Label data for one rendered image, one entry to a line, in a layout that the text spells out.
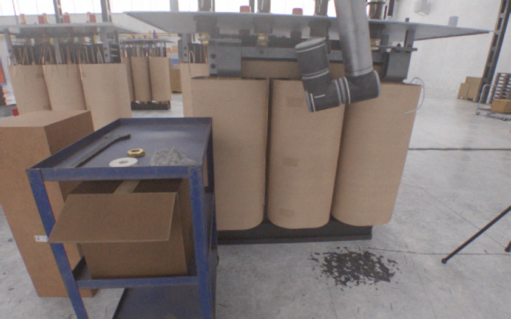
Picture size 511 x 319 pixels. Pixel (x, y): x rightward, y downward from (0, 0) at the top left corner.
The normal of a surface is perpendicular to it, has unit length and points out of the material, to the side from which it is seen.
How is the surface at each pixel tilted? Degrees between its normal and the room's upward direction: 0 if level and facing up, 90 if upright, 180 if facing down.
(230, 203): 90
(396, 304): 0
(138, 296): 0
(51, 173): 90
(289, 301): 0
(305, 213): 90
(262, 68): 90
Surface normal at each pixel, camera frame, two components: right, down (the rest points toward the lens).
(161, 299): 0.02, -0.94
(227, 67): 0.07, 0.35
